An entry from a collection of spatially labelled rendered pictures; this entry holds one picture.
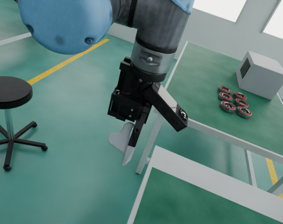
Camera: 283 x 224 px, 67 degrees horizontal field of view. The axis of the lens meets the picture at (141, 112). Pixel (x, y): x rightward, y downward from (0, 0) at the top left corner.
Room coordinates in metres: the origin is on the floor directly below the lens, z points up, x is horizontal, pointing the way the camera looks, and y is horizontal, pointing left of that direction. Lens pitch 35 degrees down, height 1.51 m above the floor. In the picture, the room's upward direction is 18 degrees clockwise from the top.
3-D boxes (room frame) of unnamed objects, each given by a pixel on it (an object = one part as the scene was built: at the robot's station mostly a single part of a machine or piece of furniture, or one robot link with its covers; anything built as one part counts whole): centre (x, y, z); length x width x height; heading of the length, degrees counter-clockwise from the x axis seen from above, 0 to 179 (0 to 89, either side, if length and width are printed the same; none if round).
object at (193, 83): (2.05, -0.73, 0.37); 1.85 x 1.10 x 0.75; 174
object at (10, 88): (1.13, 0.93, 0.28); 0.54 x 0.49 x 0.56; 84
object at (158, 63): (0.37, 0.01, 1.37); 0.08 x 0.08 x 0.05
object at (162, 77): (0.37, 0.02, 1.29); 0.09 x 0.08 x 0.12; 88
